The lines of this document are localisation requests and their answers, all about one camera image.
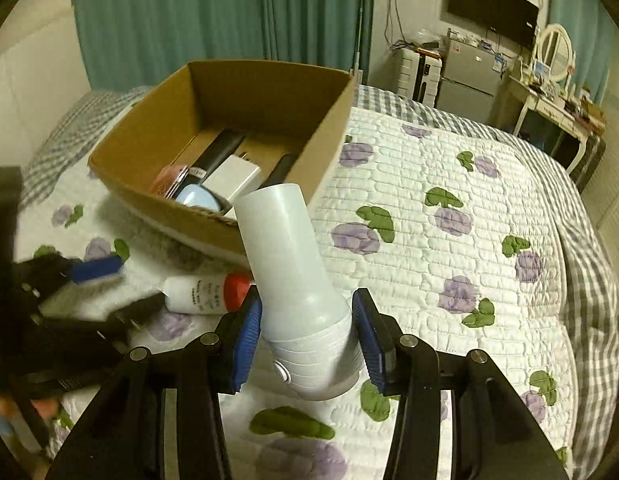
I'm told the white bottle red cap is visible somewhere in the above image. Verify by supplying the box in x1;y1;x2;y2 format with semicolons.
161;272;252;315

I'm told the light blue earbuds case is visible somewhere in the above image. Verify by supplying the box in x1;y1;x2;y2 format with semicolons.
175;184;223;212

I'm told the white handheld device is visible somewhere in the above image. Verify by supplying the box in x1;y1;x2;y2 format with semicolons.
235;183;361;401

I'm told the large white power adapter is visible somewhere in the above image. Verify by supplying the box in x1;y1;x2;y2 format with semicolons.
203;155;264;205

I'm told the black cylindrical bottle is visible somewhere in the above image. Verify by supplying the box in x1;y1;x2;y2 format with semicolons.
185;129;246;184

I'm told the person's left hand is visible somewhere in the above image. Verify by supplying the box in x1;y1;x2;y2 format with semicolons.
0;396;60;419

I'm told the grey checkered bed sheet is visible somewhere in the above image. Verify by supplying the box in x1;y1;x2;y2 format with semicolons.
21;86;619;479

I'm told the black rectangular charger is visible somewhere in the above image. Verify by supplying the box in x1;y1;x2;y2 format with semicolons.
261;154;298;188

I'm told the white floral quilt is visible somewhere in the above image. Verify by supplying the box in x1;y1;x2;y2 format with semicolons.
16;108;577;479

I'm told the brown cardboard box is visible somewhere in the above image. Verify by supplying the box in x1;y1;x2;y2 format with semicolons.
88;60;356;264

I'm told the green curtain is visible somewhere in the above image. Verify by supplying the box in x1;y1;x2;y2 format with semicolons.
548;0;616;104
72;0;372;91

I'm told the white louvered wardrobe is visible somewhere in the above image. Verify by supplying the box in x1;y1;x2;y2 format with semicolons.
580;89;619;256

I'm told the white dressing table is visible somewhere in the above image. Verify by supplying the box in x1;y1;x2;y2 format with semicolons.
495;76;595;176

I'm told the white folded mop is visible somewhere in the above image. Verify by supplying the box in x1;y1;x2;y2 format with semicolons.
352;0;365;82

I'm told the small grey refrigerator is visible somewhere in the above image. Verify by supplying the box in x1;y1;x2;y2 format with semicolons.
435;39;501;124

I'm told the white suitcase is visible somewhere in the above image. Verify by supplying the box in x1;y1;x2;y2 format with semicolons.
394;48;443;107

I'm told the white oval vanity mirror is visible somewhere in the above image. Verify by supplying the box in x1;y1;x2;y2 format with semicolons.
533;24;575;82

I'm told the black wall television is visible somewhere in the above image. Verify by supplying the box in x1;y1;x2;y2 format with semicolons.
447;0;539;50

